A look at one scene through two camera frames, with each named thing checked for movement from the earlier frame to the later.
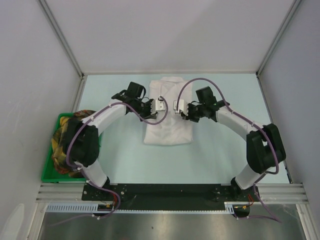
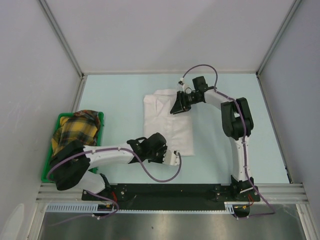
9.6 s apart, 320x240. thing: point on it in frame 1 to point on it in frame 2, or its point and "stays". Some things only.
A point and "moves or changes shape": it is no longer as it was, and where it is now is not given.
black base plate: [169, 197] stays
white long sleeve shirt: [175, 130] moves or changes shape
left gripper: [148, 115] to [161, 160]
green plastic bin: [49, 173] stays
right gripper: [189, 117] to [180, 104]
